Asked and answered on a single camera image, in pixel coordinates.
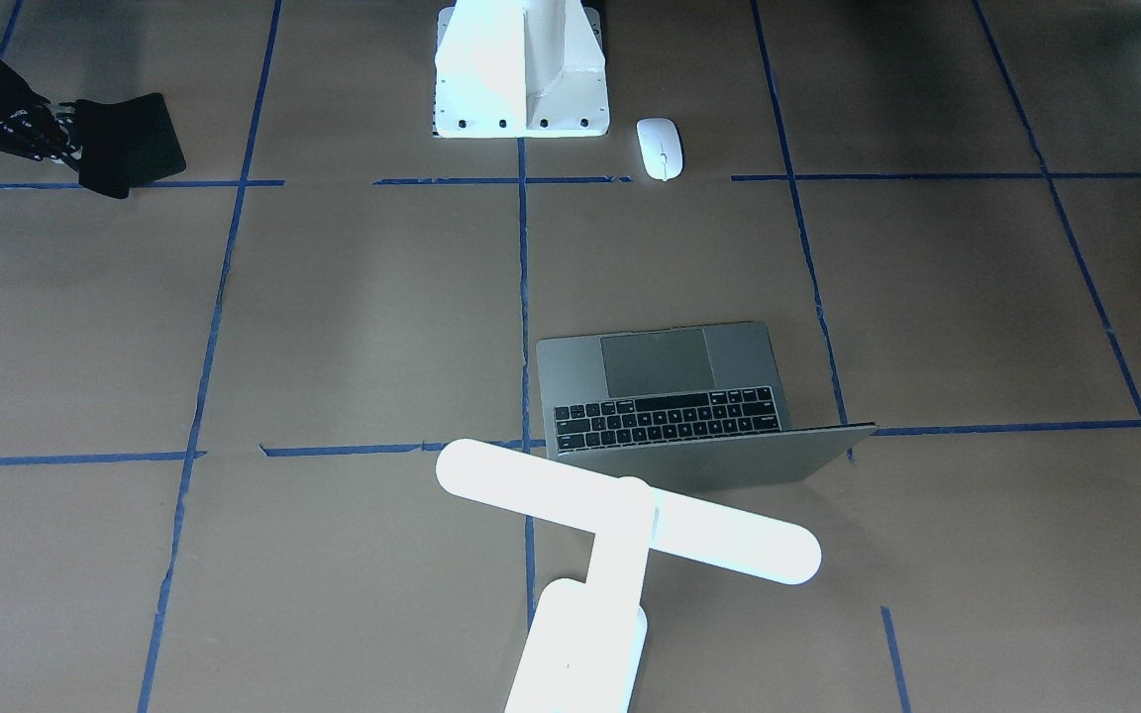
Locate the black mouse pad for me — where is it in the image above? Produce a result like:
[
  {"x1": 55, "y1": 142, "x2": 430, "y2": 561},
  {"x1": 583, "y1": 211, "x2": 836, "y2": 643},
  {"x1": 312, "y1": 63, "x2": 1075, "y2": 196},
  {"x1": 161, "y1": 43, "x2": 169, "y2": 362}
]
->
[{"x1": 73, "y1": 94, "x2": 187, "y2": 198}]

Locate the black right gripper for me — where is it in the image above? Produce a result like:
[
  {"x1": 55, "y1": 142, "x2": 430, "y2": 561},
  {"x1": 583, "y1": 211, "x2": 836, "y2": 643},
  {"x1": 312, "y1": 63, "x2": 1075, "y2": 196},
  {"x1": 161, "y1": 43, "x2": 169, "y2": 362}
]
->
[{"x1": 0, "y1": 59, "x2": 82, "y2": 165}]

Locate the grey laptop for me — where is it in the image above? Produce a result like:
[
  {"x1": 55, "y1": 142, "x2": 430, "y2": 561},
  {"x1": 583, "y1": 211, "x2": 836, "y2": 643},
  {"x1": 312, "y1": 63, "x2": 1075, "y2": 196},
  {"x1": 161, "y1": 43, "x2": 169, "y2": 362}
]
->
[{"x1": 536, "y1": 322, "x2": 876, "y2": 493}]

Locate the white desk lamp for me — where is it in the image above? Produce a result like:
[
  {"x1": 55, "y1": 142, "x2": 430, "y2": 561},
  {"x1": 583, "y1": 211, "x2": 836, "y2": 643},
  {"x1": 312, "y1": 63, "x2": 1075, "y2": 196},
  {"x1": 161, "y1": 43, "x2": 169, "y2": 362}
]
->
[{"x1": 436, "y1": 439, "x2": 822, "y2": 712}]

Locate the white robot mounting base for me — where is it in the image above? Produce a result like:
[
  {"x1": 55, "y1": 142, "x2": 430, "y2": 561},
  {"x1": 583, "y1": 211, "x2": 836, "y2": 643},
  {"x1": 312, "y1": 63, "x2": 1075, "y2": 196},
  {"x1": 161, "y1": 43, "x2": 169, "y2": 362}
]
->
[{"x1": 432, "y1": 1, "x2": 610, "y2": 140}]

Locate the white computer mouse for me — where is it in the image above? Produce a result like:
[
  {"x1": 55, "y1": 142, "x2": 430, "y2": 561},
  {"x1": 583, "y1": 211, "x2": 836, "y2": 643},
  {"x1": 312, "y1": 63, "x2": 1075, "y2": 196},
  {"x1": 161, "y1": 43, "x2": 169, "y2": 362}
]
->
[{"x1": 636, "y1": 118, "x2": 683, "y2": 183}]

